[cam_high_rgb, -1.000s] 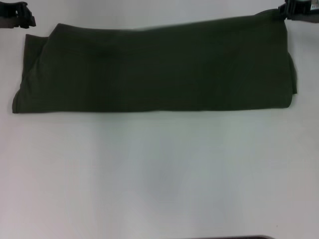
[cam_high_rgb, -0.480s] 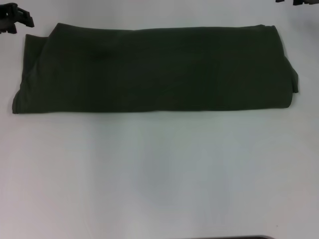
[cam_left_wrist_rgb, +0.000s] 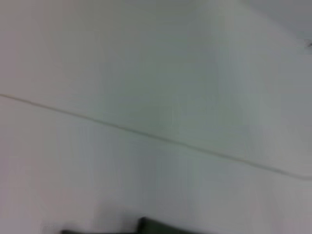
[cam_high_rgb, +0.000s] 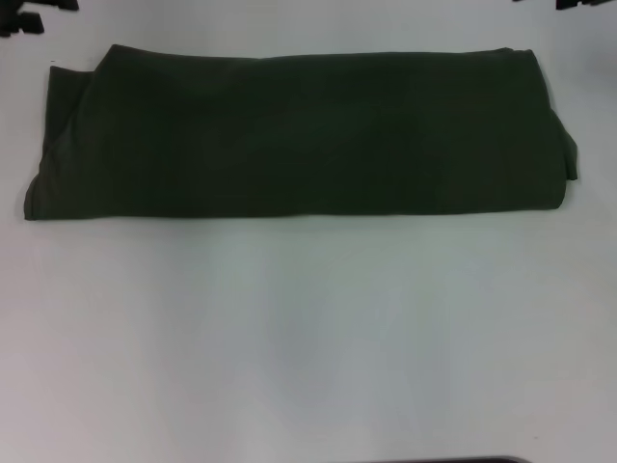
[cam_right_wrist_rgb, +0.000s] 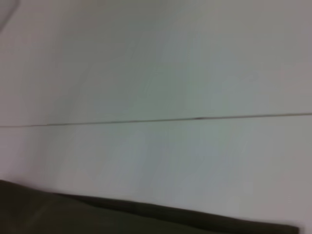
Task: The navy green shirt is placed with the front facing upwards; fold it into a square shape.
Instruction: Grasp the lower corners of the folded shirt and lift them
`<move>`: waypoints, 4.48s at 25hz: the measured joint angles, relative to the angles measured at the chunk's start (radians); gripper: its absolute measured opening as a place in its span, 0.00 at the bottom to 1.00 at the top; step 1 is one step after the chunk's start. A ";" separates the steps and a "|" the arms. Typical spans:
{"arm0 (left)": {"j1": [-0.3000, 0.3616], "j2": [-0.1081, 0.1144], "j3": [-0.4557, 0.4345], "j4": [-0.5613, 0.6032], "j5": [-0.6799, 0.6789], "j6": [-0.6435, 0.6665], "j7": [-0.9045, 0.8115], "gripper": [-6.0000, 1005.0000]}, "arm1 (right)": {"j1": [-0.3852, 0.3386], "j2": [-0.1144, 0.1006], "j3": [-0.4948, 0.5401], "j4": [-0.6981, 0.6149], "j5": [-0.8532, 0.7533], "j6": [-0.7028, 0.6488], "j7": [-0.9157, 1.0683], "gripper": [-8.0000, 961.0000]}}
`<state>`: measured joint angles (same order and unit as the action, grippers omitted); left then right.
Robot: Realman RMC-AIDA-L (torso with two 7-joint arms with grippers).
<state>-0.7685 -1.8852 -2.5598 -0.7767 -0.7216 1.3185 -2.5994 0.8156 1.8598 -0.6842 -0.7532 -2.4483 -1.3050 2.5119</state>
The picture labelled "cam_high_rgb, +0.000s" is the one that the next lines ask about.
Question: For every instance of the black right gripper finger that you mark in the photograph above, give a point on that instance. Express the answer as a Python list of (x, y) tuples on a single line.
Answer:
[(585, 4)]

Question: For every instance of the dark green printed t-shirt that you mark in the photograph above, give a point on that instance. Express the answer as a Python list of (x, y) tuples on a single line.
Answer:
[(289, 135)]

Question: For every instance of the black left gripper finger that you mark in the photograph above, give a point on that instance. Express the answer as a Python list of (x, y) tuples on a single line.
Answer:
[(21, 25), (50, 5)]

